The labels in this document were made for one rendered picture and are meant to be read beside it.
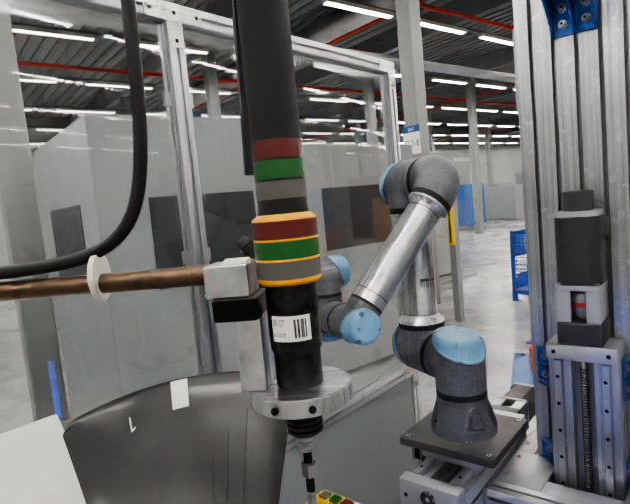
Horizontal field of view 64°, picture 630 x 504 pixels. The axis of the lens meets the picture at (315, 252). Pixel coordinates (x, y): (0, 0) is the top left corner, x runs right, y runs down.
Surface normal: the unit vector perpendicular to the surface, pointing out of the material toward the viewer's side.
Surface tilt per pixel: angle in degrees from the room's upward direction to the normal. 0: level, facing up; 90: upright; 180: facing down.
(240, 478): 39
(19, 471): 50
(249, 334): 90
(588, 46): 90
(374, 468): 90
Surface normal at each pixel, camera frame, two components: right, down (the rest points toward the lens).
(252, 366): -0.11, 0.11
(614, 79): -0.63, 0.13
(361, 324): 0.44, 0.06
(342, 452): 0.75, -0.01
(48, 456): 0.51, -0.65
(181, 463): -0.11, -0.66
